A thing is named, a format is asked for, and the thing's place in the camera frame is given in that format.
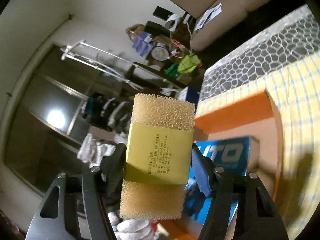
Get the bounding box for white gloved hand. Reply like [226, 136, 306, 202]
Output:
[107, 211, 155, 240]

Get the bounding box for orange cardboard box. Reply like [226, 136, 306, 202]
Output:
[161, 92, 283, 239]

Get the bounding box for yellow plaid cloth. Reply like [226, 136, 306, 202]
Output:
[196, 52, 319, 239]

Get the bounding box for white clothes drying rack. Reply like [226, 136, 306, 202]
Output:
[61, 40, 186, 94]

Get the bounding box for green bag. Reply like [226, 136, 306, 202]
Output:
[177, 54, 201, 74]

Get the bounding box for grey stone-pattern blanket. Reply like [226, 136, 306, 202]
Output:
[199, 4, 319, 101]

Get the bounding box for papers on sofa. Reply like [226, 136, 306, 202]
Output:
[194, 3, 222, 31]

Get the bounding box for brown sofa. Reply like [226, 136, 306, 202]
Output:
[170, 0, 271, 51]

